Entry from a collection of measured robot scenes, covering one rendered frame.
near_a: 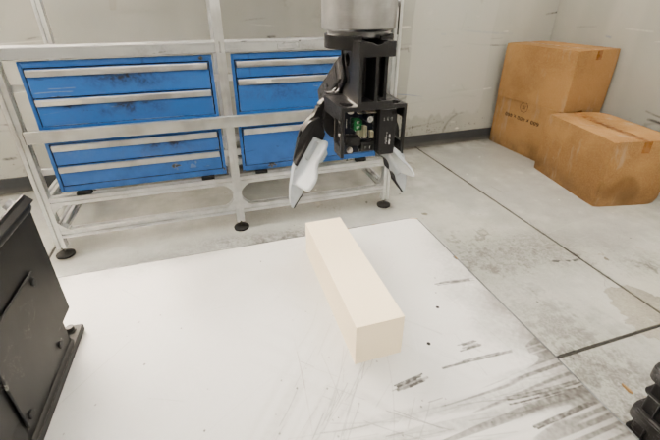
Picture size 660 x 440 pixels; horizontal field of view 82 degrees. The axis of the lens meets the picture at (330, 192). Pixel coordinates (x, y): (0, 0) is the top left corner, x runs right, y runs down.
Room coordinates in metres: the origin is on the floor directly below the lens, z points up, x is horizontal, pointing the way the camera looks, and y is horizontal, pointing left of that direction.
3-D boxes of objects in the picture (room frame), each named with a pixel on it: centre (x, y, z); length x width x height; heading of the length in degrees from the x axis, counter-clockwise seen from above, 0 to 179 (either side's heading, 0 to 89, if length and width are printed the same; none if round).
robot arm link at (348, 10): (0.42, -0.03, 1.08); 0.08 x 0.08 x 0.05
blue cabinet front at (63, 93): (1.63, 0.86, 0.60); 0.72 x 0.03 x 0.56; 107
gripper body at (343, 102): (0.41, -0.03, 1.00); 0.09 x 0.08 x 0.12; 17
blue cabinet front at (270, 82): (1.87, 0.09, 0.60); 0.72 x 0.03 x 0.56; 107
